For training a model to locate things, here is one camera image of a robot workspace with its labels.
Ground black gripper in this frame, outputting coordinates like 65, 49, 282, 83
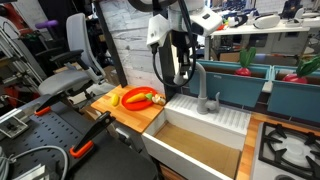
173, 30, 195, 77

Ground grey toy tap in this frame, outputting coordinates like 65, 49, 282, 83
172, 61, 222, 116

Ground white toy garlic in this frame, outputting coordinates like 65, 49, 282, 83
151, 94, 167, 107

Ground teal storage bin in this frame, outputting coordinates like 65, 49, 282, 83
188, 59, 273, 108
266, 64, 320, 124

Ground white toy sink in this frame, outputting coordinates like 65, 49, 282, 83
141, 93, 252, 180

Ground orange toy carrot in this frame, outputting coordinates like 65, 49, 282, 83
125, 92, 154, 104

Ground red toy radish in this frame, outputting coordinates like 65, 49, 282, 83
234, 46, 258, 77
282, 54, 320, 84

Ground red plate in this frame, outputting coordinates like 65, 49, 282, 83
120, 86, 158, 112

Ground wooden counter board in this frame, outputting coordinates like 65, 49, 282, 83
90, 84, 166, 134

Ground yellow toy lemon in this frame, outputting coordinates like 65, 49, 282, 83
110, 93, 120, 107

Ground white table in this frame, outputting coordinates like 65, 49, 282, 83
203, 18, 320, 61

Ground white VR headset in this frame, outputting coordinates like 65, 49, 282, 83
252, 13, 282, 30

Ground wooden stove counter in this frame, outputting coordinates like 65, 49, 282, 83
235, 113, 320, 180

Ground grey office chair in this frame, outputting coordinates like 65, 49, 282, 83
34, 12, 108, 114

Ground toy gas stove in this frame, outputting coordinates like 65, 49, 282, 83
251, 121, 320, 180

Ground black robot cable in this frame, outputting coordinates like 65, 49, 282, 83
151, 43, 198, 89

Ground black slanted post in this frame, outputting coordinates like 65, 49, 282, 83
94, 0, 128, 88

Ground black clamp orange handle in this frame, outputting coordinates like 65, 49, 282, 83
34, 91, 68, 117
69, 110, 117, 159

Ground purple padded handle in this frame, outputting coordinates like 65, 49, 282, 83
34, 19, 59, 30

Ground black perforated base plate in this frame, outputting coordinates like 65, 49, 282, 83
0, 99, 159, 180

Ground grey cable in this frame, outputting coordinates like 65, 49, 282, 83
0, 145, 70, 180

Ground grey metal frame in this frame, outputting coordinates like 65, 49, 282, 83
0, 16, 48, 88

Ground aluminium mounting bracket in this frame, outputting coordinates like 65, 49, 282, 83
0, 114, 30, 140
13, 163, 51, 180

